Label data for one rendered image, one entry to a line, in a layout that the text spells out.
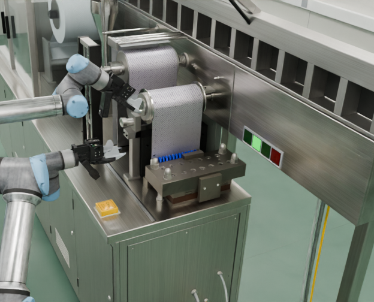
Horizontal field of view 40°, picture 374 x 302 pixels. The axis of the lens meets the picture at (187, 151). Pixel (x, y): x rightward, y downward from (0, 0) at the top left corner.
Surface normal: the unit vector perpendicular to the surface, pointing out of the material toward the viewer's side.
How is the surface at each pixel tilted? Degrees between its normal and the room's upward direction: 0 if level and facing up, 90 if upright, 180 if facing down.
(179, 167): 0
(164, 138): 90
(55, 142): 0
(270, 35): 90
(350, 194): 90
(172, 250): 90
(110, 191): 0
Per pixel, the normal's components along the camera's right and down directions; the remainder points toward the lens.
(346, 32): -0.87, 0.18
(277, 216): 0.05, -0.88
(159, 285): 0.49, 0.43
